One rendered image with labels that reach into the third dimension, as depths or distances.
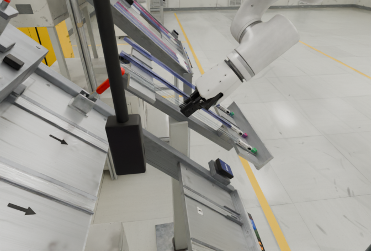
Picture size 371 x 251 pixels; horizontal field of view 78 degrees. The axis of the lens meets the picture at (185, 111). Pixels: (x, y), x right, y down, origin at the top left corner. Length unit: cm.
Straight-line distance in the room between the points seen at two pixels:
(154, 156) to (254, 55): 33
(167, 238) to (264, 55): 110
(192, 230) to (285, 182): 135
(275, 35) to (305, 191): 133
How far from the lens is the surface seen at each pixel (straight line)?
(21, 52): 37
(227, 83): 56
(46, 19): 127
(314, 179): 186
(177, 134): 77
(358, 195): 191
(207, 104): 56
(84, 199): 34
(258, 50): 57
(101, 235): 75
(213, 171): 60
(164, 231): 142
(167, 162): 55
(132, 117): 15
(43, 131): 37
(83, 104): 43
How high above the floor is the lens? 124
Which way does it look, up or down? 33 degrees down
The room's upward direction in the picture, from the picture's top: straight up
